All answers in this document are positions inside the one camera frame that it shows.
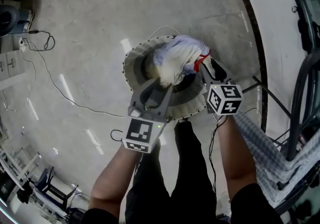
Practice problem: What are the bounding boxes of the black power adapter cable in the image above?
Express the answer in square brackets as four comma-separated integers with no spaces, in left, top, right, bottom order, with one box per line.
[21,30,56,52]

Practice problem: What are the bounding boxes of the black frame chair blue seat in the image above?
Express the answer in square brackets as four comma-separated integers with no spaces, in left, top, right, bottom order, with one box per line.
[32,166,81,216]

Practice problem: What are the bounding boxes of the white metal table frame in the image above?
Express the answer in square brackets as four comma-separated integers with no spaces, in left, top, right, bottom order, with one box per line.
[0,142,42,191]

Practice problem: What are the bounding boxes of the cream shirt with red collar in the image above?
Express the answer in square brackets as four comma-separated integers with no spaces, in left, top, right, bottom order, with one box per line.
[152,35,212,87]

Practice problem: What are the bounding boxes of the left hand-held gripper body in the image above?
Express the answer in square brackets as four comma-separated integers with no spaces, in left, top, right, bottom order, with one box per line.
[121,102,168,155]

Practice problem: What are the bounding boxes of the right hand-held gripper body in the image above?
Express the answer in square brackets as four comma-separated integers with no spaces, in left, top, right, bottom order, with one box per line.
[204,81,245,117]

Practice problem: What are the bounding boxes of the blue checkered clothes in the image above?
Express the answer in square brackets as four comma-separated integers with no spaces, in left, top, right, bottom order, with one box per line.
[232,111,320,210]

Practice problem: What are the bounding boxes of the black window frame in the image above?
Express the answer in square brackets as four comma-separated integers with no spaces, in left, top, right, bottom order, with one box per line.
[282,0,320,53]

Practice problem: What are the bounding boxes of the thin black cable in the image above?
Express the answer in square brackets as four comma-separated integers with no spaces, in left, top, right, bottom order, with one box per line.
[110,129,125,142]
[208,115,228,193]

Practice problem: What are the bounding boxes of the person's left forearm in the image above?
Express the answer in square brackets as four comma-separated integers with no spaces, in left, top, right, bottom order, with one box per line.
[88,142,143,212]

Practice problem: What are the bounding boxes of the white floor cable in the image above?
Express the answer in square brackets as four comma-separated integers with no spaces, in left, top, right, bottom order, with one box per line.
[22,42,126,118]
[2,57,37,112]
[147,25,183,41]

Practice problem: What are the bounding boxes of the person's black clothing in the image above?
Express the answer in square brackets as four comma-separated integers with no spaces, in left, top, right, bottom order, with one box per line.
[86,120,285,224]

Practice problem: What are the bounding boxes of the white woven laundry basket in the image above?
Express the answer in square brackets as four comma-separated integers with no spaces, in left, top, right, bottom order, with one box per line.
[121,35,210,121]

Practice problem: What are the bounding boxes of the grey metal drying rack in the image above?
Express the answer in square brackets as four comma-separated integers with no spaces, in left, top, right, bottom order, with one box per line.
[241,47,320,215]

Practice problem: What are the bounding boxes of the white drawer desk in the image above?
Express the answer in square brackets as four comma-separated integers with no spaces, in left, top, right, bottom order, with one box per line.
[0,51,27,91]

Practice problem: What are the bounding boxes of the person's right forearm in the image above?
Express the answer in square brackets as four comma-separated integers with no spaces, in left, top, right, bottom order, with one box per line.
[216,114,258,198]

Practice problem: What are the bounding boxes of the white power strip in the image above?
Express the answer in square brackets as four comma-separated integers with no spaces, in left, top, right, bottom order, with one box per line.
[18,37,28,52]

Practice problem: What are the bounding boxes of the black strap bundle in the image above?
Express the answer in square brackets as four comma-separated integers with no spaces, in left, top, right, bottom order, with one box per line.
[291,5,320,52]

